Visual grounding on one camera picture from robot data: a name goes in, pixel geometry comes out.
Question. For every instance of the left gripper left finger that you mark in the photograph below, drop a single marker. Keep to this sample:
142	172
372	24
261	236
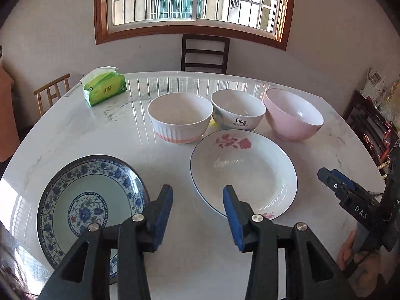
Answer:
84	273

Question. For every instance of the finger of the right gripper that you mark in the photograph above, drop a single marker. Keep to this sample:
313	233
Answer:
344	180
325	176

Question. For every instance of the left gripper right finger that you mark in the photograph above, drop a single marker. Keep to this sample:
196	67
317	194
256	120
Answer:
310	271

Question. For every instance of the white plate with rose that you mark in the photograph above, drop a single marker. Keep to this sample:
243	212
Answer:
260	172

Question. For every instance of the blue floral patterned plate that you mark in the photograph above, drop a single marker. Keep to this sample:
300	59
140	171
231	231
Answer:
96	189

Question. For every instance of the white bowl blue band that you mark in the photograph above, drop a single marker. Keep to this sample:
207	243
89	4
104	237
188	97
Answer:
234	109

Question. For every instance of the white ribbed bowl pink band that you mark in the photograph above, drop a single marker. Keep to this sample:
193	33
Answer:
180	118

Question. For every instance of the person's right hand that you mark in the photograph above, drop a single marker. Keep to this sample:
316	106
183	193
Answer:
368	277

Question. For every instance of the dark wooden side cabinet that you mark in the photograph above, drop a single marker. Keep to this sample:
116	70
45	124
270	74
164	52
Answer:
378	135

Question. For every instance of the orange cloth covered object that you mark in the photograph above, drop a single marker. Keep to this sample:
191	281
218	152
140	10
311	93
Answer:
9	138

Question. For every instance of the light wooden chair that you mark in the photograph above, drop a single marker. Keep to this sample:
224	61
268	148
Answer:
52	92

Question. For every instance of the green tissue pack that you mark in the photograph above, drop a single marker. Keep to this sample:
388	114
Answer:
103	83

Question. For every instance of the large barred window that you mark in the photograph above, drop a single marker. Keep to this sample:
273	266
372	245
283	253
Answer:
264	22

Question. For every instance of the dark wooden chair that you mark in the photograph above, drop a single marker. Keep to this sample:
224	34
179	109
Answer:
205	52

